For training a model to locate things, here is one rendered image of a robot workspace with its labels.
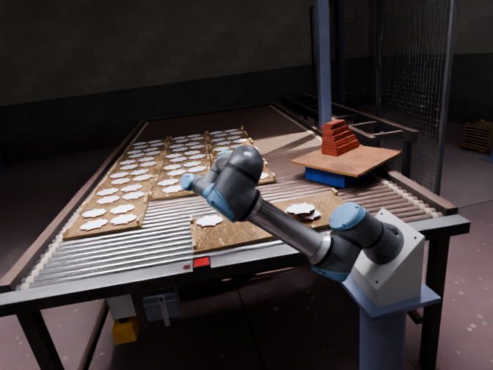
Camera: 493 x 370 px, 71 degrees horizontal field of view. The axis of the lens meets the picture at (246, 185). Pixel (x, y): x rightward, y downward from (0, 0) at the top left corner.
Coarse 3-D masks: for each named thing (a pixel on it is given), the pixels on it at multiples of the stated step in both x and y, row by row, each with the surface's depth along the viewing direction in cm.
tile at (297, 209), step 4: (292, 204) 174; (296, 204) 174; (300, 204) 173; (304, 204) 173; (308, 204) 172; (288, 208) 170; (292, 208) 170; (296, 208) 169; (300, 208) 169; (304, 208) 168; (308, 208) 168; (312, 208) 167; (288, 212) 168; (292, 212) 166; (296, 212) 166; (300, 212) 165; (304, 212) 165; (308, 212) 164
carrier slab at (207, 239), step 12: (192, 228) 175; (204, 228) 174; (216, 228) 172; (228, 228) 171; (240, 228) 169; (252, 228) 168; (204, 240) 163; (216, 240) 161; (228, 240) 160; (240, 240) 159; (252, 240) 158; (264, 240) 159; (204, 252) 155
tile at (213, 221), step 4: (212, 216) 184; (216, 216) 183; (200, 220) 180; (204, 220) 180; (208, 220) 179; (212, 220) 179; (216, 220) 178; (220, 220) 178; (200, 224) 176; (204, 224) 176; (208, 224) 175; (212, 224) 175; (216, 224) 176
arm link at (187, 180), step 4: (184, 176) 147; (188, 176) 146; (192, 176) 147; (196, 176) 148; (200, 176) 151; (204, 176) 153; (180, 180) 149; (184, 180) 147; (188, 180) 145; (192, 180) 146; (196, 180) 146; (180, 184) 148; (184, 184) 147; (188, 184) 145; (192, 184) 146; (184, 188) 147; (188, 188) 146; (192, 188) 146
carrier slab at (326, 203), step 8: (328, 192) 197; (288, 200) 193; (296, 200) 192; (304, 200) 191; (312, 200) 190; (320, 200) 189; (328, 200) 187; (336, 200) 186; (280, 208) 185; (320, 208) 179; (328, 208) 178; (328, 216) 171; (304, 224) 166; (312, 224) 165; (320, 224) 164; (328, 224) 164
